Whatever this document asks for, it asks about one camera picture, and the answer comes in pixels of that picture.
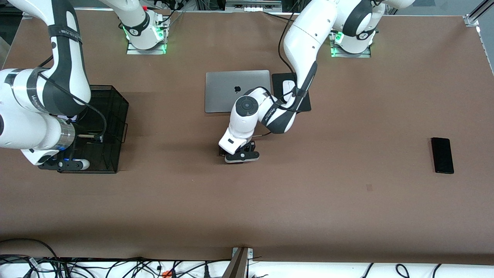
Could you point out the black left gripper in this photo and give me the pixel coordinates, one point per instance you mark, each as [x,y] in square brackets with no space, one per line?
[250,147]

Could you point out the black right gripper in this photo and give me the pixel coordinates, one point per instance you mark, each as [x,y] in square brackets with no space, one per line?
[83,132]

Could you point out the black slab phone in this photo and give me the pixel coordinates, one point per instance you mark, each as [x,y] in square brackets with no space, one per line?
[442,155]

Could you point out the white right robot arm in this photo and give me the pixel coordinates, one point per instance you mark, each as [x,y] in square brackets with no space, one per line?
[65,58]

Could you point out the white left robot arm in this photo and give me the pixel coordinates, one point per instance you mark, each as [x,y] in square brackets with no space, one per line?
[308,34]

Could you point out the silver closed laptop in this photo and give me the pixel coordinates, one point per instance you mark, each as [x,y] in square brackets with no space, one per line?
[216,88]

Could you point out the white computer mouse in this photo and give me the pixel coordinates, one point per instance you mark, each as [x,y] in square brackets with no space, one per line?
[287,87]

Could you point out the black mouse pad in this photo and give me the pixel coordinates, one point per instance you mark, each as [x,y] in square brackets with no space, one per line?
[278,79]

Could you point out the orange connector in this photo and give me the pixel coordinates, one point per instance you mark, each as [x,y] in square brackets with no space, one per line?
[166,274]

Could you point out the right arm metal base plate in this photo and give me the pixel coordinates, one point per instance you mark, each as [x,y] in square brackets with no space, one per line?
[133,51]

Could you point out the metal camera mount pole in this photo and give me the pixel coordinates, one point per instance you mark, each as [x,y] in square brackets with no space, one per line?
[237,266]

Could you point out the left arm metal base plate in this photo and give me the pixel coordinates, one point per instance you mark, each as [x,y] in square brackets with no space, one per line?
[366,55]

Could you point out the aluminium profile post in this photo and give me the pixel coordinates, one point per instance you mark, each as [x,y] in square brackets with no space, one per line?
[474,17]

